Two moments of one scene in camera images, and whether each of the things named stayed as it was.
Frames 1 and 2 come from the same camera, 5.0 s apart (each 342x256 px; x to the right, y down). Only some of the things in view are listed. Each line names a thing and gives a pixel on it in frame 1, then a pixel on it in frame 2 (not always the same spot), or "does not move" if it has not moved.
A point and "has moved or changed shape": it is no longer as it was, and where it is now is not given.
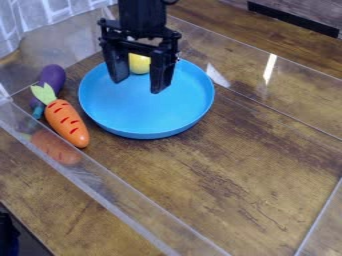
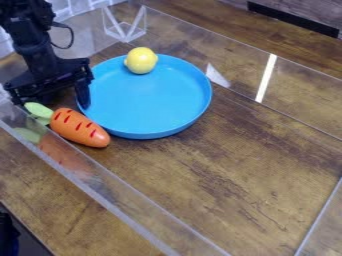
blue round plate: [129, 111] does not move
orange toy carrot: [63, 116] has moved or changed shape
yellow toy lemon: [140, 64] does not move
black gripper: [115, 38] → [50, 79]
